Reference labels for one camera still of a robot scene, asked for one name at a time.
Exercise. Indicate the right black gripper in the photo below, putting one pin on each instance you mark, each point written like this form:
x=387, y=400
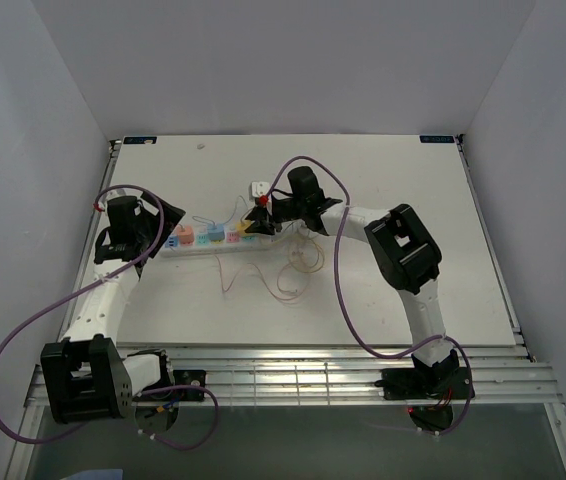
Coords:
x=260, y=225

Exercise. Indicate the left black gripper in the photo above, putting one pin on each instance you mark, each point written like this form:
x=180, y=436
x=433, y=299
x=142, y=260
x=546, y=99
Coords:
x=171, y=217

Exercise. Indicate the yellow charger plug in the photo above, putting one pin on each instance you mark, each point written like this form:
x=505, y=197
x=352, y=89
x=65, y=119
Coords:
x=242, y=228

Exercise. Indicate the pink charger plug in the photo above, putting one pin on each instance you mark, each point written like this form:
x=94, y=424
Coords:
x=185, y=235

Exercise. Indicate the white colourful power strip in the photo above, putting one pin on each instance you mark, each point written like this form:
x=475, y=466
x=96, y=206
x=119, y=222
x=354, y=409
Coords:
x=234, y=243

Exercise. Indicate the blue charger plug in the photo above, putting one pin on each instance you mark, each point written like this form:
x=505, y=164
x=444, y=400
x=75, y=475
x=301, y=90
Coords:
x=216, y=233

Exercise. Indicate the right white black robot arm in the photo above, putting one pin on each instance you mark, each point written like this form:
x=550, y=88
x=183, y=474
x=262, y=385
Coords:
x=406, y=254

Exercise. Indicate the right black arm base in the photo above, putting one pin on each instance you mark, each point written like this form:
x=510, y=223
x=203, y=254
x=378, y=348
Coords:
x=408, y=384

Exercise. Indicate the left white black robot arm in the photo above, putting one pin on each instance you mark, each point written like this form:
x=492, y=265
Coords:
x=85, y=377

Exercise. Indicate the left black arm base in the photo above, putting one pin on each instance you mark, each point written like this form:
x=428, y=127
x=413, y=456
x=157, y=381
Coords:
x=176, y=386

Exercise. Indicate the left blue corner label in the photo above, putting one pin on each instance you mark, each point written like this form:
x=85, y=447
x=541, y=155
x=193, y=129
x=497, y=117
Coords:
x=139, y=140

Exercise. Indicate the blue corner label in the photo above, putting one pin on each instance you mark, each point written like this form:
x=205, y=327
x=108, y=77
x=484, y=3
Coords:
x=139, y=140
x=437, y=139

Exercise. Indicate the right blue corner label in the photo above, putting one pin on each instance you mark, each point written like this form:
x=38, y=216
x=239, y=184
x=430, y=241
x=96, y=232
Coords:
x=437, y=139

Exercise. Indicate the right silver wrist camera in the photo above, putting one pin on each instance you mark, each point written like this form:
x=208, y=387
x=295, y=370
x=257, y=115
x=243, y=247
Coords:
x=258, y=189

